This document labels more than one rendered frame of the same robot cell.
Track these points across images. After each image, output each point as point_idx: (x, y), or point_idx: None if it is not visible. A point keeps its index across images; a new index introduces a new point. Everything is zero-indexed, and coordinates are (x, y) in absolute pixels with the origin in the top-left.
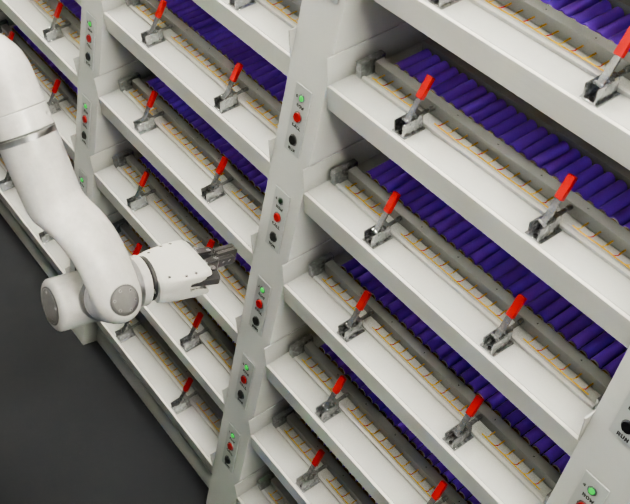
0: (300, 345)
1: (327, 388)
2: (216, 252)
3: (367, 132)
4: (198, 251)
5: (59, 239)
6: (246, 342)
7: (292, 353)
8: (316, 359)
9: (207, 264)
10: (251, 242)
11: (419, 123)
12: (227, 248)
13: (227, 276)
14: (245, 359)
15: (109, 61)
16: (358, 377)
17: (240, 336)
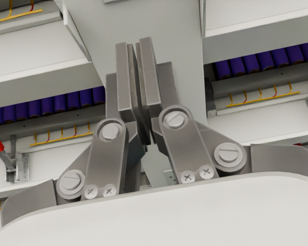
0: (213, 97)
1: (281, 96)
2: (148, 105)
3: None
4: (107, 180)
5: None
6: (161, 160)
7: (215, 112)
8: (241, 89)
9: (216, 173)
10: (76, 41)
11: None
12: (133, 64)
13: (44, 138)
14: (171, 172)
15: None
16: (291, 54)
17: (147, 164)
